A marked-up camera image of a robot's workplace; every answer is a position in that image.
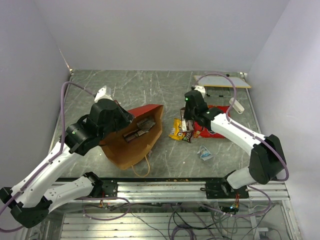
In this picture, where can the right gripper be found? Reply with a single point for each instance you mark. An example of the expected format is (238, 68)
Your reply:
(187, 116)

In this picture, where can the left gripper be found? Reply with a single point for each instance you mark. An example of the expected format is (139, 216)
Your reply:
(126, 117)

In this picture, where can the red candy snack bag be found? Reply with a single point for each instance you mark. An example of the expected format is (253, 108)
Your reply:
(216, 130)

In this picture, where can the dark chocolate bar wrapper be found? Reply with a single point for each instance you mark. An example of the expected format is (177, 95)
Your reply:
(128, 137)

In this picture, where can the brown m&m's packet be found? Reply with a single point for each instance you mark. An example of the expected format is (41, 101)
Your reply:
(187, 136)

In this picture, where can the yellow m&m's packet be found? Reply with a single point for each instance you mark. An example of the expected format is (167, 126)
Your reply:
(176, 131)

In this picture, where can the brown chocolate bar wrapper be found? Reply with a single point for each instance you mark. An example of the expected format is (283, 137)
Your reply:
(146, 124)

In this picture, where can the red paper bag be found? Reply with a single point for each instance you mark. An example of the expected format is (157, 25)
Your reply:
(125, 155)

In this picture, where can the white mints sachet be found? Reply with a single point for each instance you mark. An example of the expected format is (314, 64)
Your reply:
(204, 153)

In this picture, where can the purple snack packet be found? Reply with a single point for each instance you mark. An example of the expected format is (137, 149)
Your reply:
(187, 126)

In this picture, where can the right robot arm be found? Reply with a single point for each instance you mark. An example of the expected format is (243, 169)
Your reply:
(267, 158)

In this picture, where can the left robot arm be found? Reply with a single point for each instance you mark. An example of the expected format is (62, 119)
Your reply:
(31, 200)

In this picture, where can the black marker pen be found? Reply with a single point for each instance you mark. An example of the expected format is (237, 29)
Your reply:
(217, 96)

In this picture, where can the small whiteboard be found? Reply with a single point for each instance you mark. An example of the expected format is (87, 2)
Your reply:
(220, 81)

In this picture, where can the white whiteboard eraser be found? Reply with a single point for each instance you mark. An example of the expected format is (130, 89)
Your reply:
(236, 106)

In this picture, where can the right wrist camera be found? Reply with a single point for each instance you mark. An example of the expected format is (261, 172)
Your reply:
(200, 89)

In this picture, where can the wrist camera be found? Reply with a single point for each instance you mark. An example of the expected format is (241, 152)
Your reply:
(200, 89)
(103, 93)

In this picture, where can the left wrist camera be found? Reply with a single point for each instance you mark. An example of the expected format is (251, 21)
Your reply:
(103, 93)

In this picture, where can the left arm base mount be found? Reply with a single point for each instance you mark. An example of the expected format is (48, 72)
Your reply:
(109, 188)

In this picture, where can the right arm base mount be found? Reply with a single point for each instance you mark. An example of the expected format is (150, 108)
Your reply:
(218, 188)

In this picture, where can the aluminium frame rail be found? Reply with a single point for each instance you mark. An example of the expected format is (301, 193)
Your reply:
(189, 191)

